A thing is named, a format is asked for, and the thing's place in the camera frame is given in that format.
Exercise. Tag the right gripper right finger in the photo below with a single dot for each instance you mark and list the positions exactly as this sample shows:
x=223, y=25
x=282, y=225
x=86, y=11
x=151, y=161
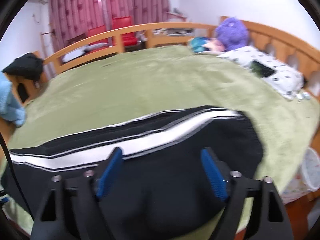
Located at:
x=268, y=217

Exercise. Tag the dark tablet on pillow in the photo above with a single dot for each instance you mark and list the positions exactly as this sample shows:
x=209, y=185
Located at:
x=261, y=70

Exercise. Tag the white dotted pillow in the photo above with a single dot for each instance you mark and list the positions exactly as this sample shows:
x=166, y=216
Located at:
x=281, y=77

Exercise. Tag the green bed blanket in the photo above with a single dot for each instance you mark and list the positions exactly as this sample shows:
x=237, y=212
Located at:
x=130, y=85

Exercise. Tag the black pants with white stripe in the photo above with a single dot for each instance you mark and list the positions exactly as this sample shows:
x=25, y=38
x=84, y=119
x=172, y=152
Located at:
x=161, y=190

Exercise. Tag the white waste basket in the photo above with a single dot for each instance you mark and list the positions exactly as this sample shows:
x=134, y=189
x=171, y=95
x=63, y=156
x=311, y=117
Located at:
x=310, y=170

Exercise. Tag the black cloth on cabinet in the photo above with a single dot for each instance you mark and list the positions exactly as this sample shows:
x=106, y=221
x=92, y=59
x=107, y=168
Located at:
x=28, y=66

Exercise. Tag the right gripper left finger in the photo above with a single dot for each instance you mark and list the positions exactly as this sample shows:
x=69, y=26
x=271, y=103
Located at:
x=70, y=209

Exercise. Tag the purple plush toy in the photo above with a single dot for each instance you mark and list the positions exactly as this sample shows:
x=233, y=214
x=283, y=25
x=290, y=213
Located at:
x=232, y=33

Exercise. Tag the light blue towel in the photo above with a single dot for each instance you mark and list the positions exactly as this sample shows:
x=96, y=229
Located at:
x=10, y=108

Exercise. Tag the red striped curtain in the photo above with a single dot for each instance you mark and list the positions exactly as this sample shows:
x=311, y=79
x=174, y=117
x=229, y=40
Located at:
x=71, y=18

